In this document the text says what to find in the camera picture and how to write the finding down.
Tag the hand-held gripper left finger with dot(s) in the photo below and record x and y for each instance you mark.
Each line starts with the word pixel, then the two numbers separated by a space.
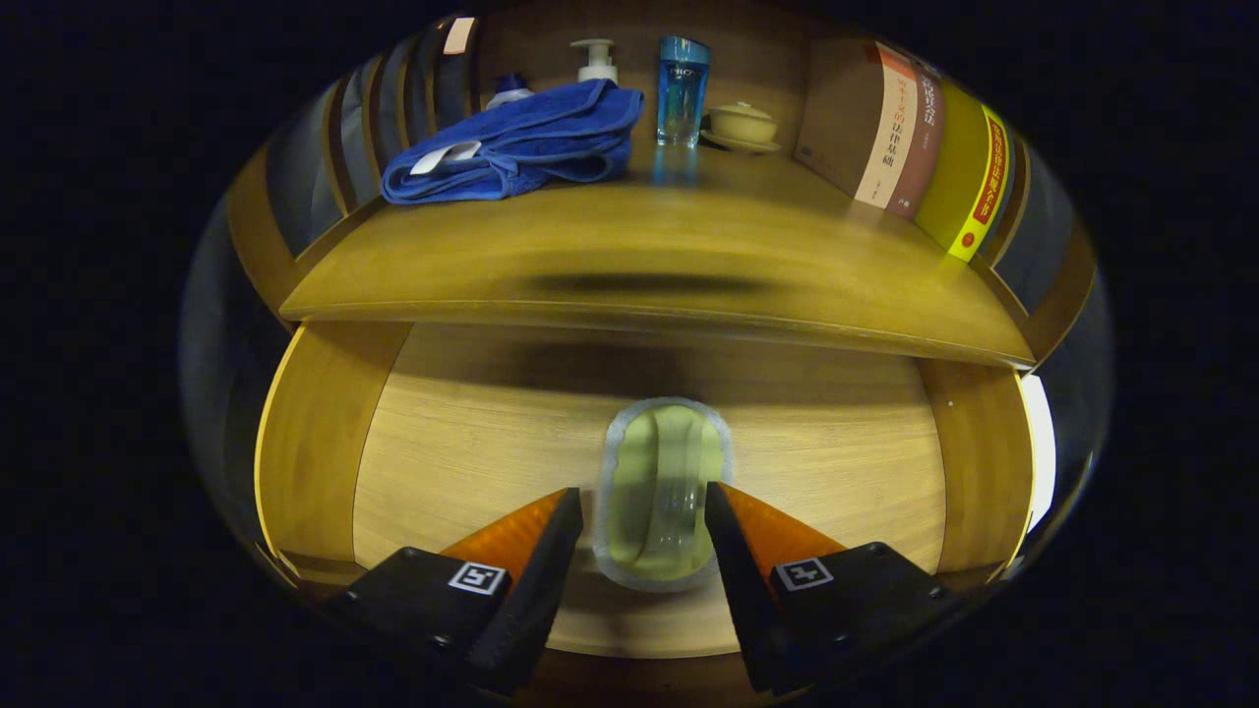
pixel 546 580

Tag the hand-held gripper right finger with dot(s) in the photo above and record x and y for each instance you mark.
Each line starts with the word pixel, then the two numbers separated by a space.
pixel 738 580

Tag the pale green oval dish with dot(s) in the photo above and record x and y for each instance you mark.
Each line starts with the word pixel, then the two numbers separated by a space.
pixel 654 462

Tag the wooden drawer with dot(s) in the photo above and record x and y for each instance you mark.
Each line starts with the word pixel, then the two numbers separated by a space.
pixel 472 442

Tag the wooden countertop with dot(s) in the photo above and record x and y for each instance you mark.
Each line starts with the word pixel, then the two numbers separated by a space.
pixel 689 236

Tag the white table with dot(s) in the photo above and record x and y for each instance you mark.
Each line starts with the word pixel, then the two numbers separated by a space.
pixel 1041 452

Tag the black backdrop cloth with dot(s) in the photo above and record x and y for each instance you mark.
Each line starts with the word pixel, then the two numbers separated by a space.
pixel 221 374

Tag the blue folded towel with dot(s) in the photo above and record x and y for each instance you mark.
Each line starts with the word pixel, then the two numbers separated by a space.
pixel 551 138

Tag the beige lidded teacup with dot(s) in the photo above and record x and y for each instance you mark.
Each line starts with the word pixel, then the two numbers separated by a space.
pixel 743 126

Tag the yellow book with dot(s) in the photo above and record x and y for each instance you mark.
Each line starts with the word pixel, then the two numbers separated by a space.
pixel 959 177

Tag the orange and white book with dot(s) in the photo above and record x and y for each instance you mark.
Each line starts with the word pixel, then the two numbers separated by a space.
pixel 846 118

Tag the brown book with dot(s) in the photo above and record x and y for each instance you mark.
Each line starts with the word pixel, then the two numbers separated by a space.
pixel 923 138

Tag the small blue-capped bottle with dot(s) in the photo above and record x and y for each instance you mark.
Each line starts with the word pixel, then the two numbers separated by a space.
pixel 509 93

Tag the blue glass tumbler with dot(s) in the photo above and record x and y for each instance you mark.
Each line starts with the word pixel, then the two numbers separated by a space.
pixel 682 93

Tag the white pump bottle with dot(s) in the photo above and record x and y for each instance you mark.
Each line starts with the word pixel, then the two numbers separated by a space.
pixel 597 67

